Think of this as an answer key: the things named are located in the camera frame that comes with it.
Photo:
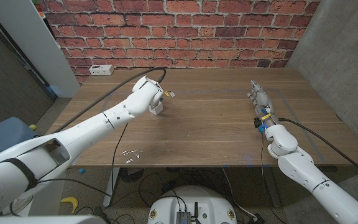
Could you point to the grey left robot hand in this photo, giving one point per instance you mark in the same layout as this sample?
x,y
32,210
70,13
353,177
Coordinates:
x,y
161,97

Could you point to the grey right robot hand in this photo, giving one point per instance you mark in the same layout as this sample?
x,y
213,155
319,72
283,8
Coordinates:
x,y
263,102

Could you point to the white cube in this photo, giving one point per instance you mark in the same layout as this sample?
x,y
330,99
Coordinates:
x,y
156,109

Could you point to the clear cellophane sheet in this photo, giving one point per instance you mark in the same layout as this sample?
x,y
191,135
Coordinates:
x,y
129,152

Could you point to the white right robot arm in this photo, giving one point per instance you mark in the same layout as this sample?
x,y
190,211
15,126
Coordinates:
x,y
306,174

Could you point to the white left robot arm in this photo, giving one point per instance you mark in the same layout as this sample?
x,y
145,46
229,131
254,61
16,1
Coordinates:
x,y
89,130

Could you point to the white power strip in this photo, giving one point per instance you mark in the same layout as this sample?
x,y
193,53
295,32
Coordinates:
x,y
101,70

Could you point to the red brick print backdrop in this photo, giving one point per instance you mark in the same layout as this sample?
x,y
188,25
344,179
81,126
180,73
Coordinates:
x,y
179,31

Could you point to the grey table leg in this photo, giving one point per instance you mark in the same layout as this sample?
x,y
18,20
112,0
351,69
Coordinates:
x,y
272,189

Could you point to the white table leg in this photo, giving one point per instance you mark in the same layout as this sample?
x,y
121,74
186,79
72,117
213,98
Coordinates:
x,y
109,186

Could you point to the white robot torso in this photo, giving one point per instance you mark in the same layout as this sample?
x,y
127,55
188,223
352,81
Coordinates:
x,y
197,199

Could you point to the small blue floor object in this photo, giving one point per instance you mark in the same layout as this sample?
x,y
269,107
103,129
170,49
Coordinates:
x,y
82,171

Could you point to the black power adapter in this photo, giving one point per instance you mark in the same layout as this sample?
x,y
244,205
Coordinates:
x,y
256,218

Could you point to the black antenna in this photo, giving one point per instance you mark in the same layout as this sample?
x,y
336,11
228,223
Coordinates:
x,y
195,213

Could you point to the small grey electronics box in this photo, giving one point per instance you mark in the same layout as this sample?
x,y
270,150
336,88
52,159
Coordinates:
x,y
183,217

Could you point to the small yellow-green ball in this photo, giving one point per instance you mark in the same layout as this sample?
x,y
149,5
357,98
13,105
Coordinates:
x,y
33,127

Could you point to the yellow banana toy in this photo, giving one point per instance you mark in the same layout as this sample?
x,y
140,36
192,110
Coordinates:
x,y
70,203

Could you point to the blue-grey bin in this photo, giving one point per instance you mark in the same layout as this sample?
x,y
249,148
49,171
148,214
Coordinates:
x,y
2,137

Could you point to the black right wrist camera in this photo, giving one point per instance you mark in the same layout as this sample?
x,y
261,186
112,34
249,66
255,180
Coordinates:
x,y
257,123

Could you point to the white wall panel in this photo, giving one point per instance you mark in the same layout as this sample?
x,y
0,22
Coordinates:
x,y
26,37

